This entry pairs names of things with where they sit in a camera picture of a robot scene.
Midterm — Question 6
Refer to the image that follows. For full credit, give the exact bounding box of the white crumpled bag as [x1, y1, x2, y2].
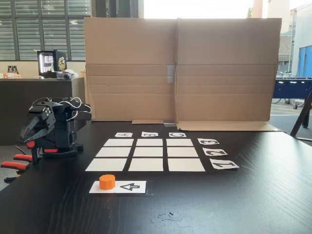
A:
[62, 69, 80, 78]

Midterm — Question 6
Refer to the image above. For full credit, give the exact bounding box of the paper label number 3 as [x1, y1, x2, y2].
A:
[197, 138, 220, 146]

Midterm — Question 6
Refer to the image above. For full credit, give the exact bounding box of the brown cardboard screen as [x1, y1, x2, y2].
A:
[83, 17, 283, 132]

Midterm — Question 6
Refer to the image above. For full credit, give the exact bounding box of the round orange token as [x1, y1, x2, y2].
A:
[99, 174, 115, 190]

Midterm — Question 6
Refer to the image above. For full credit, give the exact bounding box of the dark wooden stand leg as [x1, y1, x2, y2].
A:
[290, 85, 312, 147]

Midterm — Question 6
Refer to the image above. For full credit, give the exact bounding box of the white paper grid square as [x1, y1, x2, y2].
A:
[136, 138, 163, 147]
[128, 158, 163, 172]
[95, 147, 132, 157]
[85, 158, 128, 172]
[133, 147, 163, 157]
[104, 138, 134, 147]
[167, 147, 198, 157]
[168, 158, 206, 172]
[166, 138, 194, 147]

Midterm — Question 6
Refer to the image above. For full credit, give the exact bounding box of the white arrow paper sheet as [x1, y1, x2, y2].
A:
[89, 180, 147, 194]

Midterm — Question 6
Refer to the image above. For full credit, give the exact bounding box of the paper label number 1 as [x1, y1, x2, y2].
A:
[209, 158, 240, 170]

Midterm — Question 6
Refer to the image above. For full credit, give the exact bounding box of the dark counter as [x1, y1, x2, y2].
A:
[0, 77, 86, 146]

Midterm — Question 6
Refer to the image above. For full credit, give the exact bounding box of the black and red clamp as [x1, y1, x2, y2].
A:
[0, 154, 34, 184]
[25, 140, 60, 165]

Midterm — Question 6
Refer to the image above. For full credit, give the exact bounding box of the paper label number 2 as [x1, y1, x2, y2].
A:
[202, 147, 229, 156]

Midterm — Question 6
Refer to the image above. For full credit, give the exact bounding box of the white red servo cable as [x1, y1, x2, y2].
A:
[62, 97, 91, 120]

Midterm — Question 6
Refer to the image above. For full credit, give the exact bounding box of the black mini fridge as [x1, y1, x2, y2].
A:
[37, 50, 67, 79]

